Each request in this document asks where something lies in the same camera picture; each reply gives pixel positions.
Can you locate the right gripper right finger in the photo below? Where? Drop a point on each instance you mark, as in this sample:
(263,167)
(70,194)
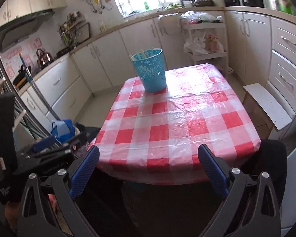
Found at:
(227,182)

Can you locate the red checkered tablecloth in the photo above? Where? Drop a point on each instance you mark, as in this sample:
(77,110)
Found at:
(154,138)

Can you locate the black wok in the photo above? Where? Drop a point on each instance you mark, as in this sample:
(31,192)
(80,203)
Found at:
(20,79)

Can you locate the white chair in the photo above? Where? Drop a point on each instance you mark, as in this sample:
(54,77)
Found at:
(270,108)

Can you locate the blue mop handle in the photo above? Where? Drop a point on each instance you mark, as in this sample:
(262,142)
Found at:
(36,89)

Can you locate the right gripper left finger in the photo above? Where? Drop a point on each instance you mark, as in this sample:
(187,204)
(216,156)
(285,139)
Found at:
(70,183)

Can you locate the blue plastic basket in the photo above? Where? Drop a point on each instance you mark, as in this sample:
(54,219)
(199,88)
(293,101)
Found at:
(152,71)

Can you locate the green bottle on windowsill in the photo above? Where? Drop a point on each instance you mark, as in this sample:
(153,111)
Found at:
(147,8)

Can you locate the white rolling storage cart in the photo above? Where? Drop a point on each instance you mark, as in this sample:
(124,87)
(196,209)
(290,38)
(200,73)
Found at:
(205,38)

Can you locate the blue white bag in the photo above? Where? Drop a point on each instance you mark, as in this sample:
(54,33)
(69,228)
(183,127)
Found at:
(63,130)

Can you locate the steel kettle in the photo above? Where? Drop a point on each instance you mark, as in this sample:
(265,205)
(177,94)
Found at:
(44,58)

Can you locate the dish rack with utensils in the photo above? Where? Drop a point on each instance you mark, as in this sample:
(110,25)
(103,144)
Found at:
(75,30)

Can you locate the range hood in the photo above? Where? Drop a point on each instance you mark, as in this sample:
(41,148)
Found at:
(21,28)

